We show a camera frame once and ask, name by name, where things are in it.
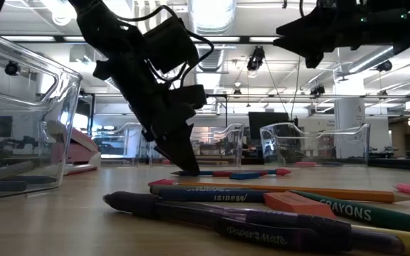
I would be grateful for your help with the blue pencil pink eraser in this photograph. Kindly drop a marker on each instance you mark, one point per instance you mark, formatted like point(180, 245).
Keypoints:
point(206, 173)

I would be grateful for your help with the clear plastic bin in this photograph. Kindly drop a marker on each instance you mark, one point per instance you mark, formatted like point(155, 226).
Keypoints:
point(233, 142)
point(119, 142)
point(363, 142)
point(71, 117)

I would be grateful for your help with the black monitor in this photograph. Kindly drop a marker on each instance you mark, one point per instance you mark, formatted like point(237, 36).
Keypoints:
point(262, 122)

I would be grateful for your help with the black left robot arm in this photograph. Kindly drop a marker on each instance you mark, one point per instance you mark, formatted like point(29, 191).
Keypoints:
point(94, 25)

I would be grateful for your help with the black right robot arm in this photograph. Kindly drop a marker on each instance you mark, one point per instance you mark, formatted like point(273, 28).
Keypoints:
point(386, 25)

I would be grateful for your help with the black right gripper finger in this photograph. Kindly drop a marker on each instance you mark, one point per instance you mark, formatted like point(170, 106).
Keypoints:
point(297, 42)
point(301, 28)

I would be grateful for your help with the purple Paper Mate pen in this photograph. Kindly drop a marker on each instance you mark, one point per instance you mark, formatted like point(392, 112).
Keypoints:
point(190, 213)

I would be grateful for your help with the pink stapler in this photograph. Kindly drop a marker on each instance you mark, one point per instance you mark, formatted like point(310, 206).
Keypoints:
point(87, 156)

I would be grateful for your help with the olive green crayon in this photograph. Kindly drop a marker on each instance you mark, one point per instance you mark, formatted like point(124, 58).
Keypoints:
point(162, 189)

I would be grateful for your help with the green crayon white print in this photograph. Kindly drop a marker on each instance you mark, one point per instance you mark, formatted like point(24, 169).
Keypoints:
point(386, 217)

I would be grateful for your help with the white column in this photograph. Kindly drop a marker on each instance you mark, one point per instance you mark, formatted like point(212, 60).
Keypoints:
point(349, 106)

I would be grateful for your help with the black ceiling spotlight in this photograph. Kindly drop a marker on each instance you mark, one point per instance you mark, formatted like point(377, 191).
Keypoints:
point(317, 91)
point(384, 66)
point(255, 58)
point(12, 68)

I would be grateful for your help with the blue crayon white print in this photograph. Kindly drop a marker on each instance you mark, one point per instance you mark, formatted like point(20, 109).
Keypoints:
point(198, 196)

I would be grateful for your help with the silver ceiling air duct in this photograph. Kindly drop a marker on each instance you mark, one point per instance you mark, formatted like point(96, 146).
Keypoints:
point(205, 58)

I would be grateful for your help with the red crayon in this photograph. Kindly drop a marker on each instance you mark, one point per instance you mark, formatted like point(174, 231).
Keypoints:
point(223, 174)

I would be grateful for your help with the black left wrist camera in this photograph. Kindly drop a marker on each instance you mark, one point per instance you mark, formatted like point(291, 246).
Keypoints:
point(171, 44)

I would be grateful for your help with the black linear ceiling light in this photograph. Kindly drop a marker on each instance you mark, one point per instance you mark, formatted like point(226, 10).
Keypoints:
point(59, 38)

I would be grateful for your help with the salmon red eraser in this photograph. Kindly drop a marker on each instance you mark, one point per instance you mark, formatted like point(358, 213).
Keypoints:
point(297, 206)

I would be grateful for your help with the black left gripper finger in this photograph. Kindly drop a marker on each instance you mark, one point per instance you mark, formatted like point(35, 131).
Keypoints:
point(187, 145)
point(167, 149)

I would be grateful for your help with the grey crayon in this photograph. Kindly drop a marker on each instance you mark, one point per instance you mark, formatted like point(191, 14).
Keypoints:
point(5, 173)

